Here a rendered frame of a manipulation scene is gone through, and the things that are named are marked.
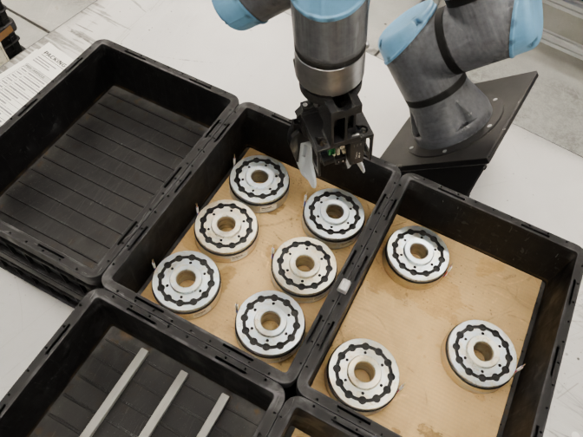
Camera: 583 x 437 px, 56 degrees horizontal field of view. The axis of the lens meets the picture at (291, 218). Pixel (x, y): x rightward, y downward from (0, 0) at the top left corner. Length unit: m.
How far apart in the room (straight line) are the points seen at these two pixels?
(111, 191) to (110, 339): 0.27
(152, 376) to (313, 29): 0.53
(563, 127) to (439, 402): 1.83
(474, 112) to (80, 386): 0.78
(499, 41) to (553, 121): 1.61
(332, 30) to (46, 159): 0.66
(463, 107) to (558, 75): 1.74
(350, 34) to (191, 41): 0.92
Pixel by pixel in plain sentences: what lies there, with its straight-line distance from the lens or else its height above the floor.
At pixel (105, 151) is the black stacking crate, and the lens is 1.05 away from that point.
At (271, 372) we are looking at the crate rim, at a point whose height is 0.93.
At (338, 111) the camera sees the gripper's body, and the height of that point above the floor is 1.19.
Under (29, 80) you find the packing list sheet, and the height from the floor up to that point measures 0.70.
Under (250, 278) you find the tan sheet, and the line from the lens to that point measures 0.88.
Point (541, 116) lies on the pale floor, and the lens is 2.53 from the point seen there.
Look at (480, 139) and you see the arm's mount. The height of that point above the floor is 0.90.
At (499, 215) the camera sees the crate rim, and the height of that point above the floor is 0.93.
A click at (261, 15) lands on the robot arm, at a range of 0.69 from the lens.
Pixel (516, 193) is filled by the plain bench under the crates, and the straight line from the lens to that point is 1.26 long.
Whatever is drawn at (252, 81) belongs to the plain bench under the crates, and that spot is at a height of 0.70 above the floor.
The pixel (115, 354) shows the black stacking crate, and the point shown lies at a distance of 0.86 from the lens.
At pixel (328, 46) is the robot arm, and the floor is 1.27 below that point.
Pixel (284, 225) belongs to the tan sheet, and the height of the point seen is 0.83.
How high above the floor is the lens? 1.62
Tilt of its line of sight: 58 degrees down
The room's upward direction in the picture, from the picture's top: 7 degrees clockwise
